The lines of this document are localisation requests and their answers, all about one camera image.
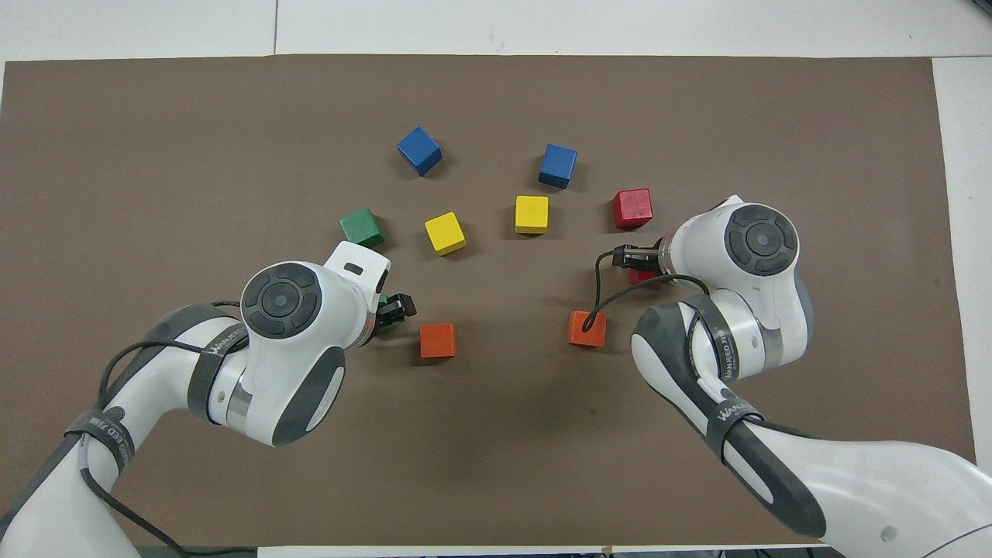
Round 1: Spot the orange wooden block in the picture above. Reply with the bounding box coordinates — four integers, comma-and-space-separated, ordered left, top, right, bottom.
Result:
419, 322, 457, 360
567, 310, 608, 348

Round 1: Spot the yellow wooden block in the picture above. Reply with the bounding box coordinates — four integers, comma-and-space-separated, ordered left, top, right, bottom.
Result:
514, 195, 550, 236
423, 211, 468, 257

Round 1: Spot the blue wooden block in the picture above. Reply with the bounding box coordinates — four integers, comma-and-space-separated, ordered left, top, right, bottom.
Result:
538, 143, 579, 191
396, 126, 443, 177

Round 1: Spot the black cable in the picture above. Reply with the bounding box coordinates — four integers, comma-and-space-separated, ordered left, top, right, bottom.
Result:
582, 245, 711, 346
77, 300, 258, 558

